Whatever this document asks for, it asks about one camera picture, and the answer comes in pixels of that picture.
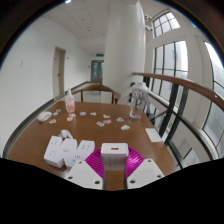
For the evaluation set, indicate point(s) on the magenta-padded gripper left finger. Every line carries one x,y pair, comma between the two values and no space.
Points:
81,174

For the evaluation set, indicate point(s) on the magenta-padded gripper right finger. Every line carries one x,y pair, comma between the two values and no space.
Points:
144,172

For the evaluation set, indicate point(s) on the white charger block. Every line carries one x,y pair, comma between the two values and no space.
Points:
114,156

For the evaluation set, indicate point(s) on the white power strip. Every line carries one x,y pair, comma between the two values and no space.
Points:
66,151

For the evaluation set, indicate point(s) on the white paper card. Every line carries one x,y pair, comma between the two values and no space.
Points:
153,135

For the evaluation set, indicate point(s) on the small white sticker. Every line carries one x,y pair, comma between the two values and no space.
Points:
125,127

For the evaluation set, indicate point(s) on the small blue sticker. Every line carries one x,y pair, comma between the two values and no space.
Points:
82,113
100,124
93,113
55,114

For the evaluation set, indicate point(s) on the small pink sticker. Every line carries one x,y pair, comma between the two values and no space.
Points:
69,118
72,114
52,121
107,121

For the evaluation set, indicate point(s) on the small pale sticker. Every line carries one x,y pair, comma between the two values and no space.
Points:
120,119
58,110

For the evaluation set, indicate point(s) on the small beige sticker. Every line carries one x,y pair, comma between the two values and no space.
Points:
106,116

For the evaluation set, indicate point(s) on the white computer mouse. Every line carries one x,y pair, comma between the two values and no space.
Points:
44,116

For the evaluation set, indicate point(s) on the white bottle with orange label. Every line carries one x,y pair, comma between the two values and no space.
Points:
70,104

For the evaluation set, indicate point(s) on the clear plastic shaker bottle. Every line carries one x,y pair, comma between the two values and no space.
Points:
138,101

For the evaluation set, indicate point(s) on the wooden chair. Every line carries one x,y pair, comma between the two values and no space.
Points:
96,87

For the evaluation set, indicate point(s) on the large curved window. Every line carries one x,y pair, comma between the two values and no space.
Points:
216,110

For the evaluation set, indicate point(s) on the black railing with wooden handrail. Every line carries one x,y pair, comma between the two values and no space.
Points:
173,80

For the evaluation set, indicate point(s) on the glazed double door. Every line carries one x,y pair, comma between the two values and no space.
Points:
97,71

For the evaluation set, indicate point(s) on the beige side door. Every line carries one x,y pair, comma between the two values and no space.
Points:
59,71

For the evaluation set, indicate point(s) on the tall black-framed window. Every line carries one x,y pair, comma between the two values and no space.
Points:
170,60

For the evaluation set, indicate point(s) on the green exit sign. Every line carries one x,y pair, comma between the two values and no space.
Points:
100,54

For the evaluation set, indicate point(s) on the small high window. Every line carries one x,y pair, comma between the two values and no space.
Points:
165,24

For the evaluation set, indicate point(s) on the round ceiling light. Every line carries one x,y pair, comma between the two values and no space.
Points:
68,1

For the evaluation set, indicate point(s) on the white security camera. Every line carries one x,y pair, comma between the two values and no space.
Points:
147,28
147,16

